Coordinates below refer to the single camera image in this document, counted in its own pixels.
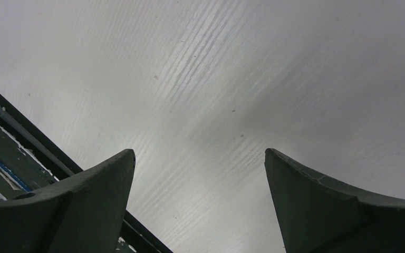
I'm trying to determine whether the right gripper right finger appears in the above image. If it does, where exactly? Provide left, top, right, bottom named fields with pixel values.
left=264, top=148, right=405, bottom=252

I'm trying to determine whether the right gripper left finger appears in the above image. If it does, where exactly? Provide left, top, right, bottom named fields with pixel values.
left=0, top=149, right=136, bottom=252

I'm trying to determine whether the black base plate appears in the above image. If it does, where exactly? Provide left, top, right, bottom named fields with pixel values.
left=0, top=95, right=169, bottom=252

